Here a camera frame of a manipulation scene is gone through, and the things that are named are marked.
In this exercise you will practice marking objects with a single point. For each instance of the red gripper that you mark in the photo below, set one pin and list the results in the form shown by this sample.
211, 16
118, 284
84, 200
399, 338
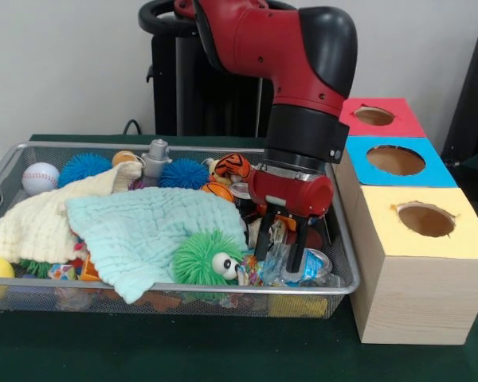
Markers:
298, 195

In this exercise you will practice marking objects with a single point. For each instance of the crushed clear plastic bottle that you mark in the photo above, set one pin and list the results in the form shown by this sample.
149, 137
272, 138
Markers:
316, 264

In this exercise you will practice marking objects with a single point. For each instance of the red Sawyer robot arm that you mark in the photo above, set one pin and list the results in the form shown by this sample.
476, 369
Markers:
287, 40

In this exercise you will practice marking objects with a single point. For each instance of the shallow mesh bin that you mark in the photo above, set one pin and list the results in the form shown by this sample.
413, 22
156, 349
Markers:
344, 254

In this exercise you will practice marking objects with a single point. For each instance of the wooden box with three holes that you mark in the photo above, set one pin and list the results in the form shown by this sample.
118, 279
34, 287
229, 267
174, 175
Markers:
418, 294

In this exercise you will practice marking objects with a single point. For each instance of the small orange basketball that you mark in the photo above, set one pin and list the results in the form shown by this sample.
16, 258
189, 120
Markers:
219, 190

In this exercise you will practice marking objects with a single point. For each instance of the green fuzzy ball with eyes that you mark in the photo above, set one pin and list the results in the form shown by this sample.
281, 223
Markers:
191, 258

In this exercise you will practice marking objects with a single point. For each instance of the orange tiger plush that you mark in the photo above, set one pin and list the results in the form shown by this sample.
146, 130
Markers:
231, 165

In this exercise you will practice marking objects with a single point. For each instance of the blue spiky ball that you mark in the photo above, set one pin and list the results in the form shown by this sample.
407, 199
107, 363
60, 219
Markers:
83, 169
183, 174

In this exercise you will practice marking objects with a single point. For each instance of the mint green cloth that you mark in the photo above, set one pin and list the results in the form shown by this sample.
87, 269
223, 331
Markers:
143, 231

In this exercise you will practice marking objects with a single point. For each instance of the grey toy figure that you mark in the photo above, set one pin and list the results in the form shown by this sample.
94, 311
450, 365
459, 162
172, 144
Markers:
155, 159

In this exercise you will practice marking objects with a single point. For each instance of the black panel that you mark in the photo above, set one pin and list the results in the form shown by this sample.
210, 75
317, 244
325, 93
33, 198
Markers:
476, 99

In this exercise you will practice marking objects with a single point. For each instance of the white baseball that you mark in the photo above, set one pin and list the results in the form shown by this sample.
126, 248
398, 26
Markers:
40, 179

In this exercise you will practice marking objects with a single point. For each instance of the cream cloth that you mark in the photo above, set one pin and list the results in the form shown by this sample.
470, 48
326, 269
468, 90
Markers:
32, 227

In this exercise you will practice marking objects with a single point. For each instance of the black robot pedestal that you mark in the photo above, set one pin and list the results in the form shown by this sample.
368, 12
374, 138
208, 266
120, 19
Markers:
183, 99

